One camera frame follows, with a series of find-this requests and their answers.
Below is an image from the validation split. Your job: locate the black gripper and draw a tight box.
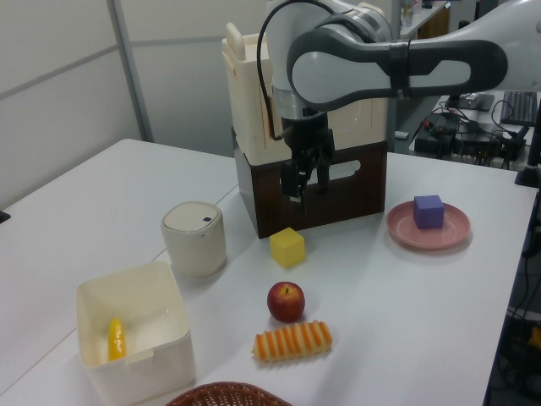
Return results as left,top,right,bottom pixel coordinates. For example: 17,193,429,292
280,112,336,214

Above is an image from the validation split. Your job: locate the purple cube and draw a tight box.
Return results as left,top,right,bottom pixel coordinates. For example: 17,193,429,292
413,195,445,230

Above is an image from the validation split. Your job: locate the yellow cube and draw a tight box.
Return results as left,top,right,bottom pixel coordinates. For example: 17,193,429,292
269,227,306,270

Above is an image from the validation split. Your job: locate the dark brown wooden crate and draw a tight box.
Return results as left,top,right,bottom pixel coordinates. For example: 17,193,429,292
230,125,389,240

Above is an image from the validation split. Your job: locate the cream plastic crate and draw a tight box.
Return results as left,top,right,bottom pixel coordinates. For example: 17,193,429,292
221,1,386,165

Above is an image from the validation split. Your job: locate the red apple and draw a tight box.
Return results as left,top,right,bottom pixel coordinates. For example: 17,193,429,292
266,281,306,322

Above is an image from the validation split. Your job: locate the white lidded canister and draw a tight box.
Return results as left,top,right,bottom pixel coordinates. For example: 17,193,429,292
160,200,228,277

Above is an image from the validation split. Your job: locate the pink plate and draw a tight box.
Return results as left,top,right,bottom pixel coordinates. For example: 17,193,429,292
386,200,472,250

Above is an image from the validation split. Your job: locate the orange striped bread roll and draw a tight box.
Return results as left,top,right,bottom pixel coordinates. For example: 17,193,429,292
251,320,334,364

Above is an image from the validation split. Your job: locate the black electronics box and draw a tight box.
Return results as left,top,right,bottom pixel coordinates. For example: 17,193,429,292
413,112,508,162

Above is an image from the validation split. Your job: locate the black monitor stand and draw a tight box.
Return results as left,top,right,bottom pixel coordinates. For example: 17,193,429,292
513,91,541,189

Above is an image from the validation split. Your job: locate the brown wicker basket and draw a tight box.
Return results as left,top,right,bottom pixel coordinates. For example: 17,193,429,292
164,381,293,406

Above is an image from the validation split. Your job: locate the black keyboard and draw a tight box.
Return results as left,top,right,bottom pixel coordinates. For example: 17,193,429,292
500,90,539,126

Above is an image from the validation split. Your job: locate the white square plastic bin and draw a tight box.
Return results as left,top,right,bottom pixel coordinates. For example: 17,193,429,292
75,260,198,406

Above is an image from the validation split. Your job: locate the yellow banana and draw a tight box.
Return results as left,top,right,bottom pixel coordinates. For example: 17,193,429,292
107,317,129,362

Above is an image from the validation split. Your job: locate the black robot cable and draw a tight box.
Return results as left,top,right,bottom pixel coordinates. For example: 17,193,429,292
255,0,335,140

